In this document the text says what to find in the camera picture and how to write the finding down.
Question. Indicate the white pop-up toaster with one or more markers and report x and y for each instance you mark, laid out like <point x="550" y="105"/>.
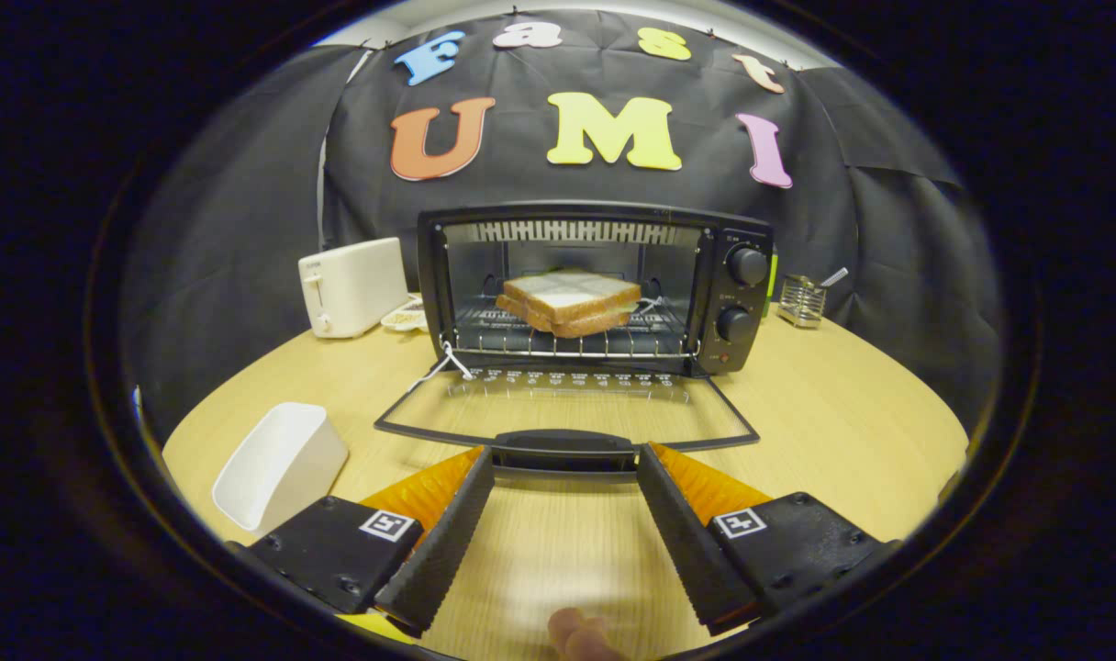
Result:
<point x="361" y="280"/>

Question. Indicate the yellow-green object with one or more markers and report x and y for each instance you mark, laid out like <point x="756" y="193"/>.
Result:
<point x="773" y="280"/>

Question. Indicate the black backdrop cloth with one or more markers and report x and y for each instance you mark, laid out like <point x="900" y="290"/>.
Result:
<point x="246" y="184"/>

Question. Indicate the white rectangular tray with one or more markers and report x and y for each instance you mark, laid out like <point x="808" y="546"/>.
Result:
<point x="283" y="459"/>

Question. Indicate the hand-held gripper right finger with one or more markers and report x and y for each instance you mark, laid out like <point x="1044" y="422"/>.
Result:
<point x="686" y="542"/>

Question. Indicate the toast bread sandwich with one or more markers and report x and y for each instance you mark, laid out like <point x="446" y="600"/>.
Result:
<point x="572" y="292"/>

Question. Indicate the black toaster oven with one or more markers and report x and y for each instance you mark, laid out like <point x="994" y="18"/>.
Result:
<point x="740" y="296"/>

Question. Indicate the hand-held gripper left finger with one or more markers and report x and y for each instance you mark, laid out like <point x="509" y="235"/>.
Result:
<point x="448" y="551"/>

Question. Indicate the small white food dish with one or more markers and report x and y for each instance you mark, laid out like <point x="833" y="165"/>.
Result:
<point x="404" y="319"/>

